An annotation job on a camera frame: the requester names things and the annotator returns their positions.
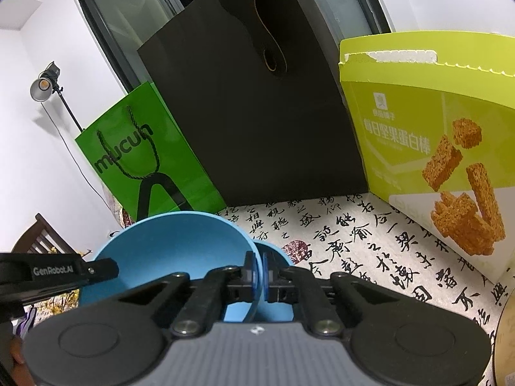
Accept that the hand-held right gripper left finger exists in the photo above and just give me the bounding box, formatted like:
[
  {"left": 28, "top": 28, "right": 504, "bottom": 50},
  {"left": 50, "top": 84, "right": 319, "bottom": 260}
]
[{"left": 107, "top": 251, "right": 263, "bottom": 336}]

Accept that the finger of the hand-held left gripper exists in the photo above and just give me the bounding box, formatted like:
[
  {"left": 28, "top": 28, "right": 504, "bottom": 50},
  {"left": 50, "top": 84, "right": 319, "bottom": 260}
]
[{"left": 86, "top": 259, "right": 120, "bottom": 284}]

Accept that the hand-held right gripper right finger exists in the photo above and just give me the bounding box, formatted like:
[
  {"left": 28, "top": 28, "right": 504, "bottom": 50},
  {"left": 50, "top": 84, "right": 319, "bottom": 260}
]
[{"left": 263, "top": 251, "right": 407, "bottom": 336}]

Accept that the blue bowl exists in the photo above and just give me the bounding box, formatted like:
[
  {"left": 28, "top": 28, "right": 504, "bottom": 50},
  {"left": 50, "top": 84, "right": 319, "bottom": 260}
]
[
  {"left": 78, "top": 210, "right": 269, "bottom": 322},
  {"left": 251, "top": 240, "right": 299, "bottom": 323}
]

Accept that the person's left hand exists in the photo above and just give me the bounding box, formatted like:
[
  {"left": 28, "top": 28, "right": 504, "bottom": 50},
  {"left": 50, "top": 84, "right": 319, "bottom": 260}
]
[{"left": 8, "top": 335, "right": 30, "bottom": 371}]

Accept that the dark wooden chair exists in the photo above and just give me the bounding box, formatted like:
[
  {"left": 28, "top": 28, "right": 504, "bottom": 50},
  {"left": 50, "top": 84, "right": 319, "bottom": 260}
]
[{"left": 11, "top": 213, "right": 57, "bottom": 255}]

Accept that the yellow flower branch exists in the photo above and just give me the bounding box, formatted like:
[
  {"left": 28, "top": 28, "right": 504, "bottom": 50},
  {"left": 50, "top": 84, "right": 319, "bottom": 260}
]
[{"left": 34, "top": 247, "right": 95, "bottom": 318}]

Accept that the calligraphy print tablecloth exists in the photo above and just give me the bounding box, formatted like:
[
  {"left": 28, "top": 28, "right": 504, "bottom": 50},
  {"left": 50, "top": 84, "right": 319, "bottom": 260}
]
[{"left": 217, "top": 191, "right": 515, "bottom": 386}]

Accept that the green paper bag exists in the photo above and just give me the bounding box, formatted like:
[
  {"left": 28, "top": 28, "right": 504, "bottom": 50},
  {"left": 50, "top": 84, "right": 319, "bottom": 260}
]
[{"left": 74, "top": 81, "right": 226, "bottom": 223}]

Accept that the black paper bag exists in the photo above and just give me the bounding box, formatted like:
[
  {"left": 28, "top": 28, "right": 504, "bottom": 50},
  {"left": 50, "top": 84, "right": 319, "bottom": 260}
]
[{"left": 137, "top": 0, "right": 371, "bottom": 207}]

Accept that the studio light on stand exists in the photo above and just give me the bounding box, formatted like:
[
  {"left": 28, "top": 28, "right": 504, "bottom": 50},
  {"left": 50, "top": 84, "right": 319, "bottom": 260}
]
[{"left": 30, "top": 61, "right": 83, "bottom": 133}]

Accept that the yellow-green snack box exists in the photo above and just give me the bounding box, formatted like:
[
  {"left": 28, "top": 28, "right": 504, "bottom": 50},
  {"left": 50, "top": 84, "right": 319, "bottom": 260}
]
[{"left": 338, "top": 30, "right": 515, "bottom": 284}]

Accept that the dark sliding glass door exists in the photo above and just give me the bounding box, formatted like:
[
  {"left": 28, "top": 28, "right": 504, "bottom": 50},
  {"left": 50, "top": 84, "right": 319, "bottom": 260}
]
[{"left": 72, "top": 0, "right": 397, "bottom": 93}]

